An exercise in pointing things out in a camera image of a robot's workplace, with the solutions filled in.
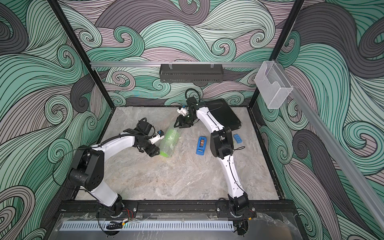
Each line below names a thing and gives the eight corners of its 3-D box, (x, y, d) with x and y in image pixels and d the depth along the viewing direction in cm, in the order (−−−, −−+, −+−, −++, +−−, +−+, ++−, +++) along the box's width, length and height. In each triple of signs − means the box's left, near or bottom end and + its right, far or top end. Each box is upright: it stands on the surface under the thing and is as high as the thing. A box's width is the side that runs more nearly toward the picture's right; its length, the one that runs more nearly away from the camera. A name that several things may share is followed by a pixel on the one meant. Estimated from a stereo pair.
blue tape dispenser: (196, 154, 95) (196, 150, 91) (198, 139, 103) (199, 135, 99) (204, 156, 95) (205, 152, 91) (206, 140, 102) (207, 136, 98)
